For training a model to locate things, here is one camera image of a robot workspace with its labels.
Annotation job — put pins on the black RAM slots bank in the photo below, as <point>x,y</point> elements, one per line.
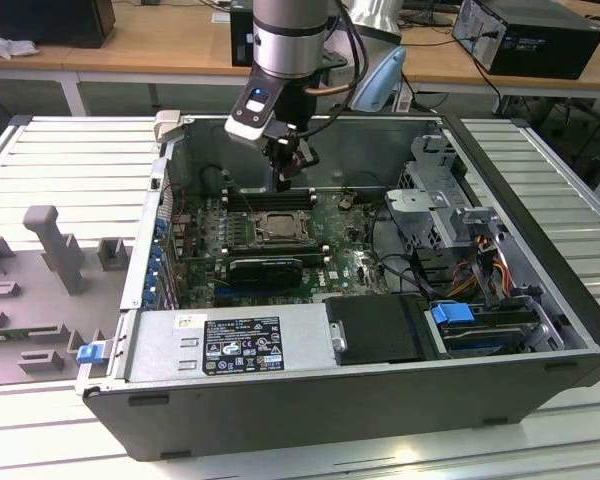
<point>260,199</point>

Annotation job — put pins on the white power strip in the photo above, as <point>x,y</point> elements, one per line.
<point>402,97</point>

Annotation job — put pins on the black plastic air shroud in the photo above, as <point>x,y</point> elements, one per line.
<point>375,327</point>

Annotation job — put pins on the green motherboard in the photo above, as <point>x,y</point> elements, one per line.
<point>340,250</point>

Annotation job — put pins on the grey parts rack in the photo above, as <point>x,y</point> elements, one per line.
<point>55,280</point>

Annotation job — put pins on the open black PC case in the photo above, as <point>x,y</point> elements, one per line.
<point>330,415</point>

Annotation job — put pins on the hard disk drive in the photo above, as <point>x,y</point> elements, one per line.
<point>480,342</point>

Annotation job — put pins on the grey power supply unit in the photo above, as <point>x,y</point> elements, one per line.
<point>230,345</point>

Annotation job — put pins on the black desktop computer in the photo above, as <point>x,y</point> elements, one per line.
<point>540,45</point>

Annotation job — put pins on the silver metal drive cage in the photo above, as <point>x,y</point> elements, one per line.
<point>440,205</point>

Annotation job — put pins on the crumpled white paper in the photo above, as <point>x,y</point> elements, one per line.
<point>10,46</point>

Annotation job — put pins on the pale blue teach pendant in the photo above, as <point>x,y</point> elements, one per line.
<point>380,85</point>

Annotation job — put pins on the silver square CPU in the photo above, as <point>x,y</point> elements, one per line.
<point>280,224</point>

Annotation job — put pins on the CPU socket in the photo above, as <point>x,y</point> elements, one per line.
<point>307,242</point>

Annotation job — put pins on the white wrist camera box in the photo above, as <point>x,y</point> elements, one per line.
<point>250,120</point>

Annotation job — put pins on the black box on desk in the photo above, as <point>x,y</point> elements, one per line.
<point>45,22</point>

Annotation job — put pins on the small black tower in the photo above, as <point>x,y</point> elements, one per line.
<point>240,35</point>

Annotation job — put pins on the wooden desk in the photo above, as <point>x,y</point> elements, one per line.
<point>155,45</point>

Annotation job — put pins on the black graphics card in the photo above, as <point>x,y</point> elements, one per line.
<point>265,272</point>

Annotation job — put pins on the blue case latch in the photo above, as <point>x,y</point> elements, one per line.
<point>90,354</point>

